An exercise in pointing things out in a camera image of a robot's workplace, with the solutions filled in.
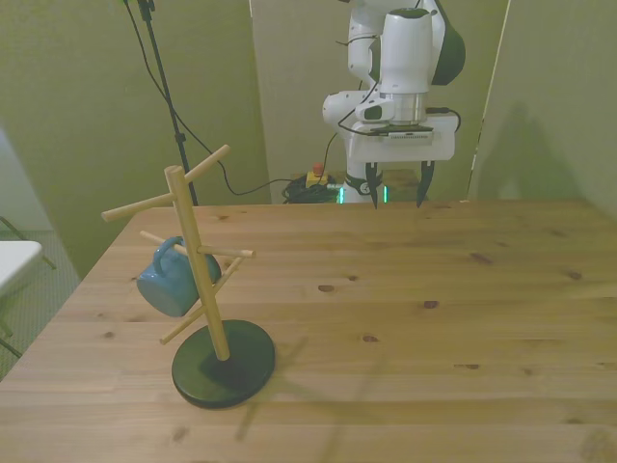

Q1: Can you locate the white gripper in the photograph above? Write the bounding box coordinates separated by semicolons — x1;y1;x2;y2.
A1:
347;114;459;211

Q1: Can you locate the blue enamel mug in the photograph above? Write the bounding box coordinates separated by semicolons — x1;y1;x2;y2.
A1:
135;235;223;318

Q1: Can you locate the wooden mug tree black base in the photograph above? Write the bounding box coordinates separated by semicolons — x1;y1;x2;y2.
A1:
100;144;277;411

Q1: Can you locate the yellow emergency stop box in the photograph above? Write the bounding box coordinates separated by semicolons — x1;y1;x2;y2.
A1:
306;163;335;189

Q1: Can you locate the white folding chair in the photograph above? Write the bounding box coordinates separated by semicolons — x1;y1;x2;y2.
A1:
0;215;58;359

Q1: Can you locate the coiled black cable bundle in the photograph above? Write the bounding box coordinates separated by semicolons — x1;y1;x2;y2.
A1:
282;176;341;204

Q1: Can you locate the black camera stand pole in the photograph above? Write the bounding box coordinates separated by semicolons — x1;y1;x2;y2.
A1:
137;0;200;207

